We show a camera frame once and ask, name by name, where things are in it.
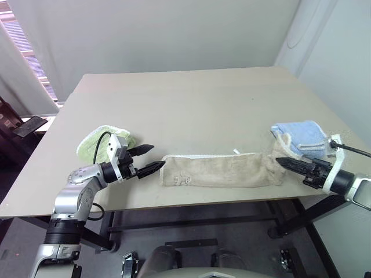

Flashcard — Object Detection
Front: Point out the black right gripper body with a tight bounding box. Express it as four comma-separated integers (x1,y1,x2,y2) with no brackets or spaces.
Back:
302,158,333,191

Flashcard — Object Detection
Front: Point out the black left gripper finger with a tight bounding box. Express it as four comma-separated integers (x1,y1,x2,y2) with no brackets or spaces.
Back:
138,160,166,179
128,143,154,158

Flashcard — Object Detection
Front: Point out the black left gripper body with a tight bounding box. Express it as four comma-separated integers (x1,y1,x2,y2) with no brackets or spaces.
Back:
117,145,143,182

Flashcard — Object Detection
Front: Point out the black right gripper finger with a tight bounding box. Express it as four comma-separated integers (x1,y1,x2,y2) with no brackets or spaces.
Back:
275,157,315,175

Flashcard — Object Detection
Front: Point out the beige towel with white trim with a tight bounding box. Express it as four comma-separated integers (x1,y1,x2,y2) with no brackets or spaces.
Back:
158,133,292,189

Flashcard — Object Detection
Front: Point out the folded blue towel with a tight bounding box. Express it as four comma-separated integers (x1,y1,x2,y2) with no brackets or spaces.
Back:
270,120,334,160

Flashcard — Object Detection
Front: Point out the folded green towel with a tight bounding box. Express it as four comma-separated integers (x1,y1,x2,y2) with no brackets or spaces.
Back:
75,124,139,162

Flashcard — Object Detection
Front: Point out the black flat bar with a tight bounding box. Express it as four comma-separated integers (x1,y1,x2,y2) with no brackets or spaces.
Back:
164,238,219,248

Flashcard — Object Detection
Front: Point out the silver metal clamp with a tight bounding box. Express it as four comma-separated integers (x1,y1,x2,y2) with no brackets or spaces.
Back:
121,251,140,276

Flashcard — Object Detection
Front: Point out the black flat device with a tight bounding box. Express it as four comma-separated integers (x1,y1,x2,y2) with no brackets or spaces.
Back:
13,115,48,137

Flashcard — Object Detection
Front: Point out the gray robot torso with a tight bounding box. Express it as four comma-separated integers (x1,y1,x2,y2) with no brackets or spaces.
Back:
136,262,256,278

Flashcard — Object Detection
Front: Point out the dark equipment box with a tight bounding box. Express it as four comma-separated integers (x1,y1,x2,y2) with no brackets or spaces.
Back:
0,97,24,159

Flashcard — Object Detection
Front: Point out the white curtain panel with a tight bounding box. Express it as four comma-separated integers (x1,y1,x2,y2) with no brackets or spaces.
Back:
0,20,60,117

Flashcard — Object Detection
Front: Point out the window blind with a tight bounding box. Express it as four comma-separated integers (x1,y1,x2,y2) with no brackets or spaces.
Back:
0,2,59,103

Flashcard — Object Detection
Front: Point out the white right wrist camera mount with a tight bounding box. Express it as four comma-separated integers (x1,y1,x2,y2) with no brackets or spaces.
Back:
323,133,345,194

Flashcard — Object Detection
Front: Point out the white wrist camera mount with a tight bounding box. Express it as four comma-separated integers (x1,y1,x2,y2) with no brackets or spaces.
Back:
323,133,345,194
106,133,130,184

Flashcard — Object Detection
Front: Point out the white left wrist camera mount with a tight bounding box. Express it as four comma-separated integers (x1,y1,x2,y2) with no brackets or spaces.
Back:
106,133,130,184

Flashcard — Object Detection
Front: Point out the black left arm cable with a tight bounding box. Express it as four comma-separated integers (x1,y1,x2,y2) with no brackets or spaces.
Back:
86,131,113,221

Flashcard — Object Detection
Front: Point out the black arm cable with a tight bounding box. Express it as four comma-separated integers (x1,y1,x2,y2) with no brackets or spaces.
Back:
86,131,113,221
330,140,371,159

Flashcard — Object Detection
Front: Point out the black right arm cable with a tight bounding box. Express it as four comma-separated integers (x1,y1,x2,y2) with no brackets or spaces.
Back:
330,140,371,159

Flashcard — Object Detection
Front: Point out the black metal table frame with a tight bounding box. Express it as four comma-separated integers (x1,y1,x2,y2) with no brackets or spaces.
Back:
23,196,348,253

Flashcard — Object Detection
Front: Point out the black strap buckle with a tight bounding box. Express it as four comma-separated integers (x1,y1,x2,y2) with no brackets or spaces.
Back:
279,248,297,269

